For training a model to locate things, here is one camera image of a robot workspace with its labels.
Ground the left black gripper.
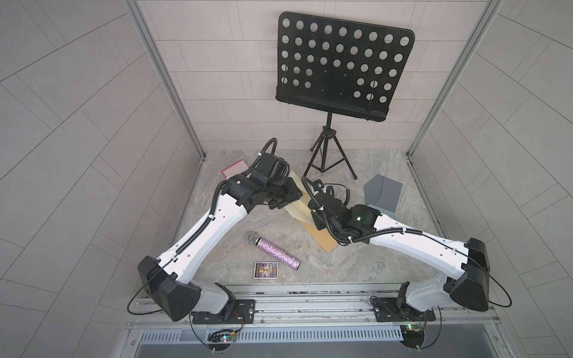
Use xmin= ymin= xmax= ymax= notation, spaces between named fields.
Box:
xmin=261 ymin=175 xmax=304 ymax=208

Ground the cream envelope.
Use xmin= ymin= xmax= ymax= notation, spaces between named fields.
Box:
xmin=285 ymin=171 xmax=314 ymax=225

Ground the pink red-bordered letter paper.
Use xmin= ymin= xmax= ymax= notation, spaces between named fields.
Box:
xmin=222 ymin=160 xmax=249 ymax=179

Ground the dark grey envelope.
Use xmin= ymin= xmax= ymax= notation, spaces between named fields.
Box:
xmin=363 ymin=175 xmax=403 ymax=212

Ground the blue-grey envelope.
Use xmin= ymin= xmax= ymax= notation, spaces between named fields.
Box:
xmin=379 ymin=208 xmax=397 ymax=220

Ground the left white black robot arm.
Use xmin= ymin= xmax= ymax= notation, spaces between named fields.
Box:
xmin=137 ymin=153 xmax=302 ymax=322

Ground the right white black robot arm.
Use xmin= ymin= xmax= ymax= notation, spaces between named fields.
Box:
xmin=301 ymin=178 xmax=489 ymax=321

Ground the tan brown envelope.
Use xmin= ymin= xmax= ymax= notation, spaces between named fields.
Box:
xmin=299 ymin=221 xmax=338 ymax=253

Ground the purple glitter microphone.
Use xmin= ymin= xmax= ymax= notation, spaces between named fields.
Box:
xmin=247 ymin=232 xmax=301 ymax=270

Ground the small colourful card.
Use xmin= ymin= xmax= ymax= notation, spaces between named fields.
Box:
xmin=254 ymin=261 xmax=278 ymax=280

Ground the black perforated music stand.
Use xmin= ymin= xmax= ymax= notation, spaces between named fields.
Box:
xmin=275 ymin=11 xmax=416 ymax=173

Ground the right small circuit board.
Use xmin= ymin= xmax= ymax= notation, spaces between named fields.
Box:
xmin=400 ymin=322 xmax=425 ymax=350

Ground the small circuit board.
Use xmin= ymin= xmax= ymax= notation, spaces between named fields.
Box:
xmin=400 ymin=322 xmax=425 ymax=350
xmin=207 ymin=329 xmax=240 ymax=343

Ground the left small circuit board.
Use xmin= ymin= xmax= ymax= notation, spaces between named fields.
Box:
xmin=207 ymin=329 xmax=240 ymax=343

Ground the aluminium mounting rail frame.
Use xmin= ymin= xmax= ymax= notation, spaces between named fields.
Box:
xmin=125 ymin=283 xmax=500 ymax=348

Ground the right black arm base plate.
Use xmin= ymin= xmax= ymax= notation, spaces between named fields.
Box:
xmin=369 ymin=296 xmax=436 ymax=323

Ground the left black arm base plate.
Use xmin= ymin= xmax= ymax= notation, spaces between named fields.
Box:
xmin=191 ymin=299 xmax=256 ymax=325

